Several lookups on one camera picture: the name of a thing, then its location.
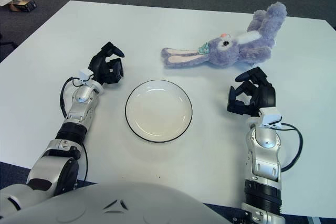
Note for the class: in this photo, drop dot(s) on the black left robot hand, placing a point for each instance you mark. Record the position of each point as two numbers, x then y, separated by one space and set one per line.
101 64

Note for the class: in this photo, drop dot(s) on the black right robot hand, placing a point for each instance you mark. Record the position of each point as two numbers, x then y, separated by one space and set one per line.
265 95

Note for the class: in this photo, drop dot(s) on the purple plush rabbit doll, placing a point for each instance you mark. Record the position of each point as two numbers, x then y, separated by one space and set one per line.
228 51

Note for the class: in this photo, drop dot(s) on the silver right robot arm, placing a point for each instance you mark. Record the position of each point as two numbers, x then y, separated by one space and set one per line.
265 140

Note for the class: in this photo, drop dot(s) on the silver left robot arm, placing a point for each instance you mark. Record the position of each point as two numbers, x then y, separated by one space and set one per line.
81 98

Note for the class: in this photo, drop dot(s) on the white plate with black rim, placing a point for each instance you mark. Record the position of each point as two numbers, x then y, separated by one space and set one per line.
157 113

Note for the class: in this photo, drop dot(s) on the black and yellow box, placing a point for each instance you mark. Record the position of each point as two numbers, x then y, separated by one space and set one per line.
22 5

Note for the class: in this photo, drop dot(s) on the grey robot torso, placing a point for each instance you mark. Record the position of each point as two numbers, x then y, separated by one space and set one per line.
118 208

